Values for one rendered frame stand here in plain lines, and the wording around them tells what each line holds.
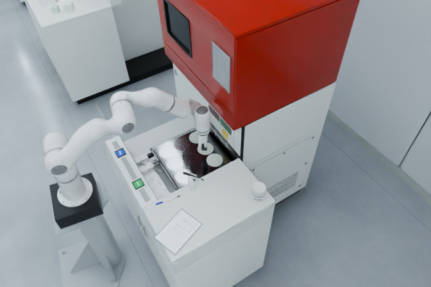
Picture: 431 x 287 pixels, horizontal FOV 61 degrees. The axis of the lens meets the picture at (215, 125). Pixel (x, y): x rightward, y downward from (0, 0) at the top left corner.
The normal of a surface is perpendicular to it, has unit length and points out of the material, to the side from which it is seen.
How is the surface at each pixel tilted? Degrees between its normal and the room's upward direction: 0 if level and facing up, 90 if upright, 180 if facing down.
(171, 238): 0
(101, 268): 0
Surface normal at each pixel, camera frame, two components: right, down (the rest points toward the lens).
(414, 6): -0.85, 0.40
